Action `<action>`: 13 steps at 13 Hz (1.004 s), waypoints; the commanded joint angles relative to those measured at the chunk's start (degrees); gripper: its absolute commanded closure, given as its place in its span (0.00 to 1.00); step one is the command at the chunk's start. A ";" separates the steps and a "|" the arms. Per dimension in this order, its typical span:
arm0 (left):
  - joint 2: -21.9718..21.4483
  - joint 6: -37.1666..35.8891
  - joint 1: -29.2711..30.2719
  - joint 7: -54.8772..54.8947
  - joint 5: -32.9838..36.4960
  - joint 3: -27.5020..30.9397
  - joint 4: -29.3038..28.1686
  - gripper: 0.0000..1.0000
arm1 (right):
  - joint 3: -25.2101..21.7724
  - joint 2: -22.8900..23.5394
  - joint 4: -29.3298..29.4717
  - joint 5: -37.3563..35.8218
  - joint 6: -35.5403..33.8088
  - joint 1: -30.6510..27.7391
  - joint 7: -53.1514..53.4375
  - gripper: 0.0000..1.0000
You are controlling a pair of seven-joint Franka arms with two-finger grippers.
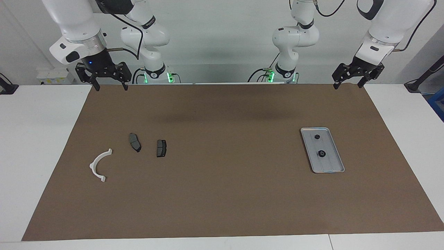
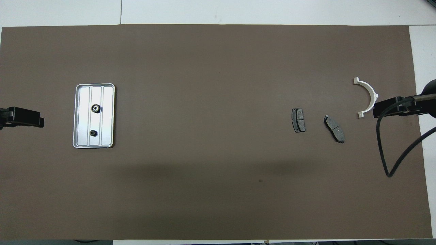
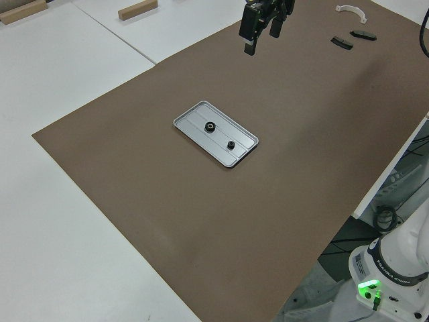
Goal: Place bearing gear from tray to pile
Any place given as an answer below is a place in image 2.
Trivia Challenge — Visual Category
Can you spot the silver metal tray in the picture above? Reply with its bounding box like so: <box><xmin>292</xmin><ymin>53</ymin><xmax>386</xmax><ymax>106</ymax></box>
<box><xmin>73</xmin><ymin>83</ymin><xmax>115</xmax><ymax>149</ymax></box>

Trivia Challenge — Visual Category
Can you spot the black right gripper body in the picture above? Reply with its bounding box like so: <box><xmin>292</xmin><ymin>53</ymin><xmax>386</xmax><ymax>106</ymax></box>
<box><xmin>407</xmin><ymin>95</ymin><xmax>426</xmax><ymax>114</ymax></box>

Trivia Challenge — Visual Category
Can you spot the dark grey brake pad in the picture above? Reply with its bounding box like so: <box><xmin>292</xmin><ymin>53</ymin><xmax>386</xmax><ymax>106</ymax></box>
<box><xmin>292</xmin><ymin>108</ymin><xmax>306</xmax><ymax>133</ymax></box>
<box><xmin>324</xmin><ymin>115</ymin><xmax>345</xmax><ymax>144</ymax></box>

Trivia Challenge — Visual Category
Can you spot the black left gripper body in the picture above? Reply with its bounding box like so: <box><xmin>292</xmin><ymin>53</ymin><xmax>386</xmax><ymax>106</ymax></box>
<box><xmin>0</xmin><ymin>108</ymin><xmax>11</xmax><ymax>130</ymax></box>

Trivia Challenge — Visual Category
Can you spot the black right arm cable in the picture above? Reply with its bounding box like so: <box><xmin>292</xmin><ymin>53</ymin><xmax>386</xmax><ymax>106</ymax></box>
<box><xmin>376</xmin><ymin>97</ymin><xmax>436</xmax><ymax>178</ymax></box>

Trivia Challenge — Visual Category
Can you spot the brown table mat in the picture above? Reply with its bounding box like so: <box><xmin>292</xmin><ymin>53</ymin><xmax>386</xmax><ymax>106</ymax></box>
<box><xmin>0</xmin><ymin>24</ymin><xmax>433</xmax><ymax>241</ymax></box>

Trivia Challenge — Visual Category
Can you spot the white half-ring bracket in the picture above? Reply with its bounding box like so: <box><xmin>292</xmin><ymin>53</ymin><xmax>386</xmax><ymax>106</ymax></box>
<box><xmin>354</xmin><ymin>77</ymin><xmax>379</xmax><ymax>119</ymax></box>

